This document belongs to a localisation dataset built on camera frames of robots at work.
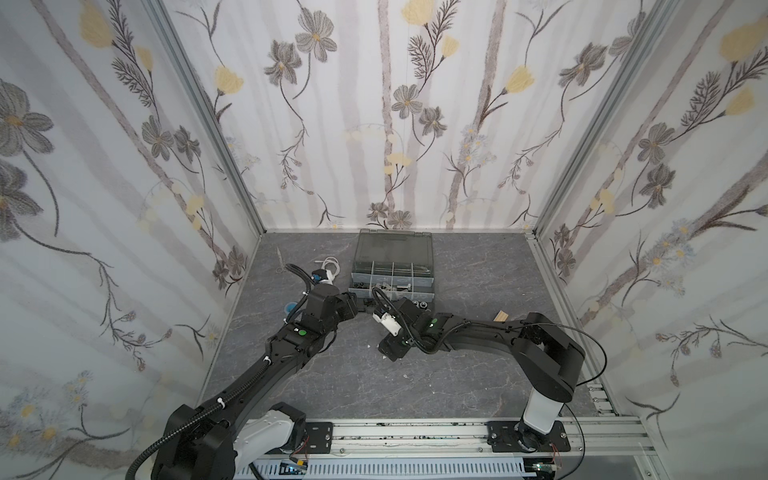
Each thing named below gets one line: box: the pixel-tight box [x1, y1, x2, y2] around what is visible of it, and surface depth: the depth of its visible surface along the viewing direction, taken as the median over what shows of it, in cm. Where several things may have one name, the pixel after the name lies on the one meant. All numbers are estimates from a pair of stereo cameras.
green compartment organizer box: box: [348, 229, 435, 302], surface depth 109 cm
